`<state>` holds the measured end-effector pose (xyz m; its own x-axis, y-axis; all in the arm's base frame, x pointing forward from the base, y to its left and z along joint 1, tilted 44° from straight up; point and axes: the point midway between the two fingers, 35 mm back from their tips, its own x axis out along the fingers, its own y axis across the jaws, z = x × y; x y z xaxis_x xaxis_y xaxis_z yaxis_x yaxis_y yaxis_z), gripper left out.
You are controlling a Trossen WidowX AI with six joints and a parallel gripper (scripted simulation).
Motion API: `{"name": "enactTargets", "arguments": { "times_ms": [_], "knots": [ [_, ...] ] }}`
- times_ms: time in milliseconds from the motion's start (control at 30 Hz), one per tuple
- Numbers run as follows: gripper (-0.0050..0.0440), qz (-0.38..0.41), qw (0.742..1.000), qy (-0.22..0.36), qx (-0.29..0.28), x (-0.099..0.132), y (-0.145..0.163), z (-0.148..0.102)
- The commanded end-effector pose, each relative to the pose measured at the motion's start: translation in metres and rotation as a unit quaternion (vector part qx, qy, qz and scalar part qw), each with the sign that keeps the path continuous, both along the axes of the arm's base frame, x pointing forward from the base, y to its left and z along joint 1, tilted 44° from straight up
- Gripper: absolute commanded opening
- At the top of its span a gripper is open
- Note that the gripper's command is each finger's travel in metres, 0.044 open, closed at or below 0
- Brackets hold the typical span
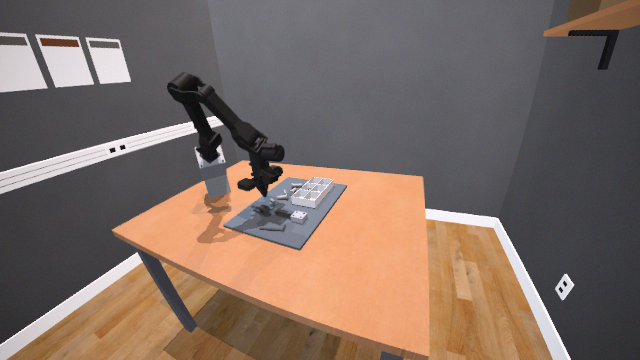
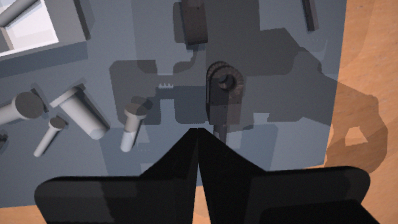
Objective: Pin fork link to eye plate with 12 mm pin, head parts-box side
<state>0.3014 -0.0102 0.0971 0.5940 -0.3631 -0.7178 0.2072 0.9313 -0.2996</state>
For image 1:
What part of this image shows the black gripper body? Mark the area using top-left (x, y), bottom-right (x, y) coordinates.
top-left (237, 160), bottom-right (269, 192)

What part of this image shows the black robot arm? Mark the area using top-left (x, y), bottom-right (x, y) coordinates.
top-left (167, 72), bottom-right (285, 184)

